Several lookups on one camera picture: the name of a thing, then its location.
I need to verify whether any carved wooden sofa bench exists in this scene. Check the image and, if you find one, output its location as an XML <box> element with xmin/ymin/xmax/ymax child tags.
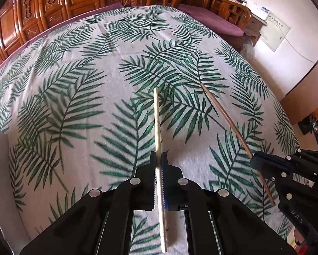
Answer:
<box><xmin>0</xmin><ymin>0</ymin><xmax>181</xmax><ymax>73</ymax></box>

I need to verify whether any wooden side table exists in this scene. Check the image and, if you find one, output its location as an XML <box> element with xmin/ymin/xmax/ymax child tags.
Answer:
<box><xmin>243</xmin><ymin>13</ymin><xmax>267</xmax><ymax>42</ymax></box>

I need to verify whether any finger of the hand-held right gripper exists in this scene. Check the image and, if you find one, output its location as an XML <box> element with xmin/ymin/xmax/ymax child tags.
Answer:
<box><xmin>254</xmin><ymin>151</ymin><xmax>293</xmax><ymax>170</ymax></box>
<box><xmin>250</xmin><ymin>160</ymin><xmax>290</xmax><ymax>183</ymax></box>

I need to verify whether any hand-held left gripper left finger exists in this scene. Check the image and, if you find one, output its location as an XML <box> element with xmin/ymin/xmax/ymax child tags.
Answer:
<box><xmin>19</xmin><ymin>151</ymin><xmax>157</xmax><ymax>255</ymax></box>

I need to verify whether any white box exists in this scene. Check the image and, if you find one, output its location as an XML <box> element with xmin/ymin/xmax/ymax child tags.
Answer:
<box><xmin>253</xmin><ymin>5</ymin><xmax>271</xmax><ymax>20</ymax></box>

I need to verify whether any clear plastic bag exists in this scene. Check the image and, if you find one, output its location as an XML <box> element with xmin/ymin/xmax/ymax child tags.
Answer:
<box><xmin>238</xmin><ymin>35</ymin><xmax>257</xmax><ymax>62</ymax></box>

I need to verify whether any brown board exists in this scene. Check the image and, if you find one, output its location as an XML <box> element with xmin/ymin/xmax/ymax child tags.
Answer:
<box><xmin>279</xmin><ymin>55</ymin><xmax>318</xmax><ymax>123</ymax></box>

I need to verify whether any leaf printed tablecloth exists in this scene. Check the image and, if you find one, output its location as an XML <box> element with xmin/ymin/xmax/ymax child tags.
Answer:
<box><xmin>0</xmin><ymin>5</ymin><xmax>301</xmax><ymax>255</ymax></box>

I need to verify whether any white cable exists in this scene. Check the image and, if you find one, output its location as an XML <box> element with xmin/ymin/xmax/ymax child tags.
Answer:
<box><xmin>283</xmin><ymin>35</ymin><xmax>318</xmax><ymax>65</ymax></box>

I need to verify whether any grey plastic tray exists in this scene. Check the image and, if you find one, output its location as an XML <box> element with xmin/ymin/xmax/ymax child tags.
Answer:
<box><xmin>0</xmin><ymin>124</ymin><xmax>30</xmax><ymax>246</ymax></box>

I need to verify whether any carved wooden armchair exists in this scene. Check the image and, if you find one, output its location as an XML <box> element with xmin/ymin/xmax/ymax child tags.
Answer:
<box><xmin>175</xmin><ymin>0</ymin><xmax>253</xmax><ymax>30</ymax></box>

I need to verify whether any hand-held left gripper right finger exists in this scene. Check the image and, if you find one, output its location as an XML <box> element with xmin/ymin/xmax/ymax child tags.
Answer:
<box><xmin>161</xmin><ymin>152</ymin><xmax>297</xmax><ymax>255</ymax></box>

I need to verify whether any light bamboo chopstick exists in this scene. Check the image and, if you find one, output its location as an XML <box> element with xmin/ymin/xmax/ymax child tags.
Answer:
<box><xmin>153</xmin><ymin>87</ymin><xmax>168</xmax><ymax>253</ymax></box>

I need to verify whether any purple armchair cushion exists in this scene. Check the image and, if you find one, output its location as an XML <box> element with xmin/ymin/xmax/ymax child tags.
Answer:
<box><xmin>177</xmin><ymin>4</ymin><xmax>245</xmax><ymax>37</ymax></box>

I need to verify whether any brown wooden chopstick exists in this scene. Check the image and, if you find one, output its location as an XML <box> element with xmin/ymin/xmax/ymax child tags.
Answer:
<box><xmin>200</xmin><ymin>82</ymin><xmax>276</xmax><ymax>206</ymax></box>

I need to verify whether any black bag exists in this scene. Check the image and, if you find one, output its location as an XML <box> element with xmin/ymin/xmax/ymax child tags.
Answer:
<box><xmin>298</xmin><ymin>114</ymin><xmax>318</xmax><ymax>135</ymax></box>

